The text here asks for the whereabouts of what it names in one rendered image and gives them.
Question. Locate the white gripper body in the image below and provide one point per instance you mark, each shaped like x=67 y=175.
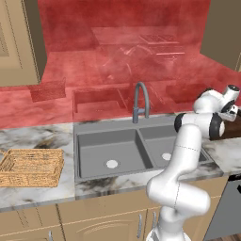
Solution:
x=231 y=113

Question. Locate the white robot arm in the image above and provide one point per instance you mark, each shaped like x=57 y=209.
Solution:
x=187 y=144

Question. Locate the grey arched faucet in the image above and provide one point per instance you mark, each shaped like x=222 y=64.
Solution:
x=136 y=109

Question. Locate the grey double sink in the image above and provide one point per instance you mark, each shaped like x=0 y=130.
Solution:
x=109 y=147

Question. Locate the beige panel under sink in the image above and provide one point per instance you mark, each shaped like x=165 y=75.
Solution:
x=100 y=207

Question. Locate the wicker basket tray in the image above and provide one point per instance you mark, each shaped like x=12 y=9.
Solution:
x=31 y=169

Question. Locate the dark brown wooden block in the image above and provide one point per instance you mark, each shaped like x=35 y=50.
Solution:
x=232 y=129

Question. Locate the grey dishwasher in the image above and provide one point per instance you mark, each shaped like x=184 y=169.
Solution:
x=224 y=210

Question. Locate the beige cupboard door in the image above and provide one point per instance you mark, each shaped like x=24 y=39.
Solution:
x=100 y=230
x=150 y=226
x=25 y=237

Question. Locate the beige drawer front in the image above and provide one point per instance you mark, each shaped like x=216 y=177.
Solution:
x=25 y=218

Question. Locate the beige wall cupboard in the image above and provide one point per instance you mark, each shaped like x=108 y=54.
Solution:
x=15 y=40
x=222 y=28

